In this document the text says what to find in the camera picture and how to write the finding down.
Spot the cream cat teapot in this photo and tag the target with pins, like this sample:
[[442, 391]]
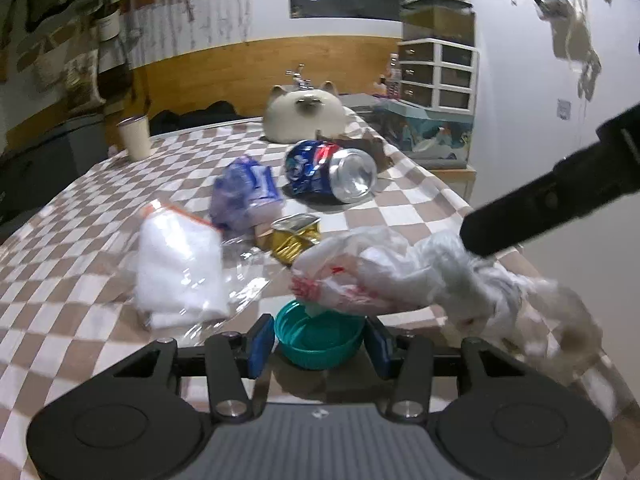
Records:
[[300, 111]]

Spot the white drawer organizer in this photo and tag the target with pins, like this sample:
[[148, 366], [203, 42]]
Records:
[[438, 75]]

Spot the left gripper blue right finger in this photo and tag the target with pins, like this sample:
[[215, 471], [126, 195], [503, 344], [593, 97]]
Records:
[[382, 348]]

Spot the teal plastic lid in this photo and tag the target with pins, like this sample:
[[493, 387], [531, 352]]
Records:
[[317, 342]]

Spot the gold foil wrapper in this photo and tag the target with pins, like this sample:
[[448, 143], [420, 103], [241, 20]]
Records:
[[287, 237]]

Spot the white tissue in clear bag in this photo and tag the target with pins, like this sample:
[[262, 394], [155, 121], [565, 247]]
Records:
[[187, 273]]

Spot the brown cardboard piece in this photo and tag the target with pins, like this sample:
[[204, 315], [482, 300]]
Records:
[[371, 144]]

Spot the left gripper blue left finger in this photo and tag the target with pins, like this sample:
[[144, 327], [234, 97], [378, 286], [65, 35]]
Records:
[[257, 345]]

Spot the purple plastic wrapper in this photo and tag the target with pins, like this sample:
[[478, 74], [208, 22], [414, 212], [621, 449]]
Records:
[[244, 196]]

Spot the crushed blue soda can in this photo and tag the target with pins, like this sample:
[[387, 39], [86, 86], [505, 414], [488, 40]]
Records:
[[325, 169]]

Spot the glass fish tank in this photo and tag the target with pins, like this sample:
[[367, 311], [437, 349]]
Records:
[[433, 140]]

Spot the white plastic bag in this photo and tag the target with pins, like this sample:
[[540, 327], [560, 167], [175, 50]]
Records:
[[377, 271]]

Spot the cream paper cup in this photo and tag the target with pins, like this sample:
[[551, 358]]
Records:
[[135, 135]]

